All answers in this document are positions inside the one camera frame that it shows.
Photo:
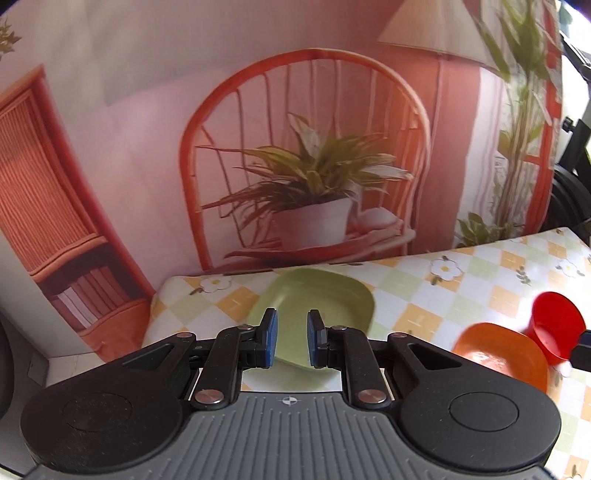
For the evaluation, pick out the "red bowl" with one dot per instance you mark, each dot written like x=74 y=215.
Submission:
x=555 y=326

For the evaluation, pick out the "floral checkered tablecloth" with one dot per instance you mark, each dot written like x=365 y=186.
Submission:
x=434 y=296

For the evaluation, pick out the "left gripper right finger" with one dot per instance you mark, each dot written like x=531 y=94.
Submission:
x=359 y=360

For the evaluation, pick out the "printed room backdrop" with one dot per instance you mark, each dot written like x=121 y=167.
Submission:
x=151 y=148

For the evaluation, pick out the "green square plate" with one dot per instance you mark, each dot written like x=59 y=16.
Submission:
x=340 y=299

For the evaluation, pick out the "black exercise bike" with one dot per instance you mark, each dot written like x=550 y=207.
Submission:
x=570 y=196

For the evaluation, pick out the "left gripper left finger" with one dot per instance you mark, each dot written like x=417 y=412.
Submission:
x=222 y=360

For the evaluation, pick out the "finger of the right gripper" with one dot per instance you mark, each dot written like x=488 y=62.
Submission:
x=580 y=357

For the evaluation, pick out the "orange square plate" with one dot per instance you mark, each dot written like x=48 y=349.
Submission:
x=505 y=351

